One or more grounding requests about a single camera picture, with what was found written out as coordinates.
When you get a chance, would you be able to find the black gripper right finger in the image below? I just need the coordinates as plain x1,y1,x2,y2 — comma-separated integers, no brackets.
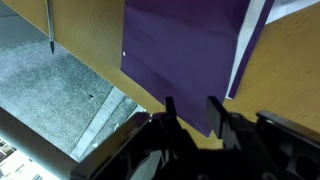
206,96,228,138

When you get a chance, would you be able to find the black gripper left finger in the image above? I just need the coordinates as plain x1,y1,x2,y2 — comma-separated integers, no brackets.
165,97,177,122

